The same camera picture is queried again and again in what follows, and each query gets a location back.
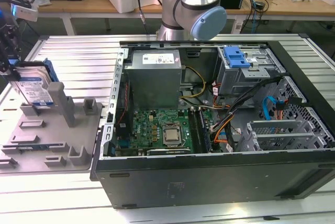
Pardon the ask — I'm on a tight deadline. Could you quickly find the hard disk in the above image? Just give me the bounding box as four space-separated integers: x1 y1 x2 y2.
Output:
7 58 60 108

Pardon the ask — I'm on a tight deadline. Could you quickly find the blue data wire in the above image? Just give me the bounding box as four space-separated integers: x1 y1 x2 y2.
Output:
262 96 278 123

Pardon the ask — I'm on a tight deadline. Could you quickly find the orange power wire black plug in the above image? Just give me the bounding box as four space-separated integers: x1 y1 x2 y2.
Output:
272 97 307 130

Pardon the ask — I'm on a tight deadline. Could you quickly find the grey perforated disk bay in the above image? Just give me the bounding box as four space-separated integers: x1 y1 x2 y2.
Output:
239 76 333 153

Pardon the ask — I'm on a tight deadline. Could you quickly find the crumpled white tissue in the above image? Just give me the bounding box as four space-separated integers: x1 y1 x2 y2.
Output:
31 0 52 8

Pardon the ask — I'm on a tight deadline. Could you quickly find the wooden desk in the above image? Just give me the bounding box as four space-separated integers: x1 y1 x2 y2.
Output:
0 0 335 36

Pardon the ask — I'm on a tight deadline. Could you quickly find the RAM stick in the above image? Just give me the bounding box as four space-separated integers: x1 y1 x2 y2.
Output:
17 144 52 152

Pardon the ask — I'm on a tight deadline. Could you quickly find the grey parts rack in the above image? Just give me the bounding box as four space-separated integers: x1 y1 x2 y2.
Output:
0 81 104 175

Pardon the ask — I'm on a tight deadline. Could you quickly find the black case fan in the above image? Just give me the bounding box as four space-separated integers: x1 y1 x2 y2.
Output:
115 79 135 141

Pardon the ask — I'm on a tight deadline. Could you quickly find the grey power supply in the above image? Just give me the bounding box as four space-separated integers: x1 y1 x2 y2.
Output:
124 49 183 109

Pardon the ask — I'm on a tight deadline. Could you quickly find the green motherboard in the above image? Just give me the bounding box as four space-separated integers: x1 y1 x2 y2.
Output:
115 107 218 155

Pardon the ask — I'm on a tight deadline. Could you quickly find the silver CPU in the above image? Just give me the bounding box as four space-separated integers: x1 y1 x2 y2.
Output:
164 127 181 142

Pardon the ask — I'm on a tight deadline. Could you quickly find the black graphics card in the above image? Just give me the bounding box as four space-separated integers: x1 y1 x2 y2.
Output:
146 147 193 156

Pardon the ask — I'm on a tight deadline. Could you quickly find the black RAM slot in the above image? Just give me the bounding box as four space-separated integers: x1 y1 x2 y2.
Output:
187 106 202 154

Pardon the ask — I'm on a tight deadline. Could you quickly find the black PC case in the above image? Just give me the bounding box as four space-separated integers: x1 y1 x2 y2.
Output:
90 40 335 210

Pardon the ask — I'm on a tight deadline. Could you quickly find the blue plastic drive latch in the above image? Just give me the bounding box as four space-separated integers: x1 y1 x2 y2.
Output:
224 47 252 69

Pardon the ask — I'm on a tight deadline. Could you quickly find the grey optical drive cage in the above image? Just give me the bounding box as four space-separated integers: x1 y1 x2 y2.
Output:
216 47 286 96

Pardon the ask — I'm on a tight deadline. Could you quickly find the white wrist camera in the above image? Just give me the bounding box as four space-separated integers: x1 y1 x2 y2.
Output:
10 2 39 23

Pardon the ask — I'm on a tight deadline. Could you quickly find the yellow wire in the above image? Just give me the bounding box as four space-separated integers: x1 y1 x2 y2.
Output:
180 65 207 99

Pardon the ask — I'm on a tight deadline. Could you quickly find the multicolour wire harness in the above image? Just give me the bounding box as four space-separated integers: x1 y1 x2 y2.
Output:
210 110 236 153

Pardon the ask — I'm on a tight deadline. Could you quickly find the black sleeved cable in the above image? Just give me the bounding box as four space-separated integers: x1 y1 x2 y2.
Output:
225 76 285 116

